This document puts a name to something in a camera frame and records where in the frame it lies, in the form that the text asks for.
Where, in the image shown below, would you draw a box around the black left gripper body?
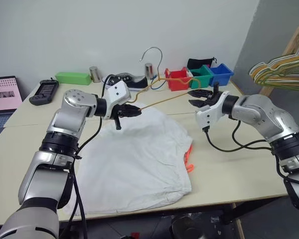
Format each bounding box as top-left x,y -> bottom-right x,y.
111,104 -> 127,130

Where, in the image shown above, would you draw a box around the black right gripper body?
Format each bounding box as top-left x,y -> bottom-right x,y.
203,83 -> 224,108

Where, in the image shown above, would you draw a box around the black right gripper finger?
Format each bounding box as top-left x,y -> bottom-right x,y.
188,89 -> 213,99
188,99 -> 210,109

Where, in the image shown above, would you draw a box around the wooden clothes hanger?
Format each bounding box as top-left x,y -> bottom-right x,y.
128,46 -> 202,110

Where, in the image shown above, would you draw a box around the white shorts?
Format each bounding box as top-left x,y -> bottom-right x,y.
61,107 -> 194,216

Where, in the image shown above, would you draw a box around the green plastic bin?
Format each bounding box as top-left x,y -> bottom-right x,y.
189,65 -> 214,90

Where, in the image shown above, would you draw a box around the blue plastic bin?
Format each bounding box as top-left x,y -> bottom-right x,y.
209,63 -> 234,87

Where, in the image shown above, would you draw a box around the red plastic bin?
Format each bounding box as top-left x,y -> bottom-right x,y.
164,66 -> 192,92

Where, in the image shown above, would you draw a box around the black canvas sneaker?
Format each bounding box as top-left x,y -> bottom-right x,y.
102,73 -> 149,92

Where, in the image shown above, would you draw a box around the silver metal cylinder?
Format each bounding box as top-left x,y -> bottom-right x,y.
144,63 -> 154,80
89,66 -> 102,83

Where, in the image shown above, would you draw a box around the green rectangular box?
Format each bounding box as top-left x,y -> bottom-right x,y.
55,71 -> 92,86

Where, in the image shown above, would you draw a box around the black handheld controller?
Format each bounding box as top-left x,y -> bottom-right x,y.
29,77 -> 60,107

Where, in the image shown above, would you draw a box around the wooden clothes rack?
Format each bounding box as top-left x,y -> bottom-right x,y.
260,24 -> 299,97

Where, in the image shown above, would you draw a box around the laptop with pink screen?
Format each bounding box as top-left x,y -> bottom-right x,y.
0,76 -> 23,146

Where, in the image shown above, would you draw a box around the dark round object under table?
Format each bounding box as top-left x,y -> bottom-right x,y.
170,215 -> 202,239

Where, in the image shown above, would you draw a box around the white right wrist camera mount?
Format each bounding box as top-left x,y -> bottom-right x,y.
195,91 -> 230,130

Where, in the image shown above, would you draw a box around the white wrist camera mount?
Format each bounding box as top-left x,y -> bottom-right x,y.
101,80 -> 132,120
195,91 -> 230,130

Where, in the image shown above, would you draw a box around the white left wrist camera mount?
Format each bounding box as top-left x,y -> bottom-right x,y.
101,80 -> 132,120

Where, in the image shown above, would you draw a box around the black drawstring pouch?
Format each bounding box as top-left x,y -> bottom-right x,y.
186,57 -> 217,70

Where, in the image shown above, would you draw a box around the blue cable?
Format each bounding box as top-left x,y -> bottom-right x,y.
150,74 -> 166,90

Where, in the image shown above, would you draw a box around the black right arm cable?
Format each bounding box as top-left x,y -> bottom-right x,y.
203,119 -> 275,153

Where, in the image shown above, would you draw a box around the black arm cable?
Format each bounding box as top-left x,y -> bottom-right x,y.
64,74 -> 120,239
203,119 -> 275,153

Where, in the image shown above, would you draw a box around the orange drawstring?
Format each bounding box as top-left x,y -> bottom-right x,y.
183,145 -> 195,174

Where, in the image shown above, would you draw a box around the bundle of coated wire hangers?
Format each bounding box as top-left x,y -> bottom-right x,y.
248,48 -> 299,94

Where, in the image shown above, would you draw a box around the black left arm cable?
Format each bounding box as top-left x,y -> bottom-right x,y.
64,74 -> 120,239

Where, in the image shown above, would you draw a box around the black table frame leg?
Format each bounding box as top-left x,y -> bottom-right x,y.
220,203 -> 245,239

